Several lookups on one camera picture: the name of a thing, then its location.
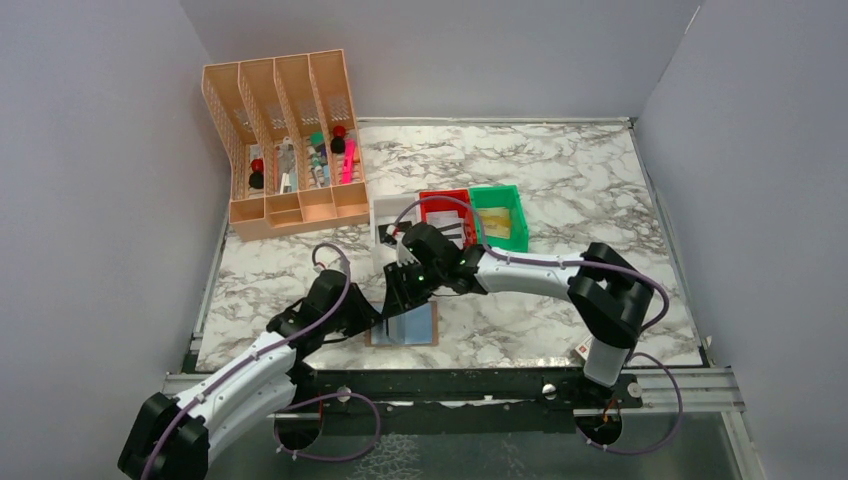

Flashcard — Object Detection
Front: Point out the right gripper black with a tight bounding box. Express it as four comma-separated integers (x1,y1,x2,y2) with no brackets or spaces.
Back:
382,257,445,319

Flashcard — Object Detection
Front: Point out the brown leather card holder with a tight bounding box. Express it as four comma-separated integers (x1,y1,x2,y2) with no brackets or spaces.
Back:
365,301,439,348

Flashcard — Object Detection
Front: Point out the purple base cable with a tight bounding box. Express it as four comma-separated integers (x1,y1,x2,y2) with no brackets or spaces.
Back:
272,390,384,464
573,351,685,458

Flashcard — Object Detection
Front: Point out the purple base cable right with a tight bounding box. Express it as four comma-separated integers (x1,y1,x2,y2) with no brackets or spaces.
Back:
573,351,685,458

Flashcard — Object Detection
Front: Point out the red black stamp right slot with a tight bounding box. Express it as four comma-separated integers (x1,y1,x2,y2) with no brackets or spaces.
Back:
330,125,347,155

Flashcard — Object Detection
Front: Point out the pink highlighter marker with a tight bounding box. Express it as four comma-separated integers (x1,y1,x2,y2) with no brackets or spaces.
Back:
341,139,357,184

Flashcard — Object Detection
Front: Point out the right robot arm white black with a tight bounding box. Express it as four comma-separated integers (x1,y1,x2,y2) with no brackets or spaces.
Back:
382,222,660,407

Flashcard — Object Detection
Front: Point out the white plastic bin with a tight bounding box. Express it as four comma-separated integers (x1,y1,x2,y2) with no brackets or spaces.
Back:
369,193,419,274

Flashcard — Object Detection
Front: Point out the green plastic bin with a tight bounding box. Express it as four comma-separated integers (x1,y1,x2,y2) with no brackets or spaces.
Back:
469,185,529,253

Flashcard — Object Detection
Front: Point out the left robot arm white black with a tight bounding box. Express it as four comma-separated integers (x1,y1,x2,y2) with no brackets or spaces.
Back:
117,270,381,479

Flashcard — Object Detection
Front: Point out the red black stamp slot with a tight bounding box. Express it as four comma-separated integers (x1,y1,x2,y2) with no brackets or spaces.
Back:
248,157,264,190
330,125,347,155

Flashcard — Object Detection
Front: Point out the black mounting rail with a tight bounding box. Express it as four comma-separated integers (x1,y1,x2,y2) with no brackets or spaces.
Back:
272,367,643,439

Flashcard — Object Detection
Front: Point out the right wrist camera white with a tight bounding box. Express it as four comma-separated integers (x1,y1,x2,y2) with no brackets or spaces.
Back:
396,235,418,266

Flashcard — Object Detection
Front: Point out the white card in red bin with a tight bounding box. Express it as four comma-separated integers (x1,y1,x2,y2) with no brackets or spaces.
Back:
427,210,464,232

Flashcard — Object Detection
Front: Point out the black card in white bin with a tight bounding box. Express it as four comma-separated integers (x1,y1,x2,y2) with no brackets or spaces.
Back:
376,224,398,245

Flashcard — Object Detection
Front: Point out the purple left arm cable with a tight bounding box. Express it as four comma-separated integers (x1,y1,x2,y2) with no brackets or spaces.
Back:
139,243,352,480

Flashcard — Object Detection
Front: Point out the red plastic bin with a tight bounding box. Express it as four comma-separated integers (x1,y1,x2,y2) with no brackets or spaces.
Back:
419,189,478,244

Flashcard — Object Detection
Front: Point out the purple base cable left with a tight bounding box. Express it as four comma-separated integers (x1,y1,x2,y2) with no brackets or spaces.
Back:
272,390,384,464

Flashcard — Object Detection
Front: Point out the peach plastic desk organizer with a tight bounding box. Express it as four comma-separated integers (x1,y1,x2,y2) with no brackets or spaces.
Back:
201,49,370,241

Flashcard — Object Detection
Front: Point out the white label with red mark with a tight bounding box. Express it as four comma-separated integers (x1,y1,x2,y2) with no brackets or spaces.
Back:
573,335,593,363

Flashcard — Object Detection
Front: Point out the white card black stripe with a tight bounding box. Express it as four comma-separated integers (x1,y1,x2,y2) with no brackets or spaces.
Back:
436,222,476,249

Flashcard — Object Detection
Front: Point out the red black stamp left slot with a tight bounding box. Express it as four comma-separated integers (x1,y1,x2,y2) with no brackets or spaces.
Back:
248,157,264,190

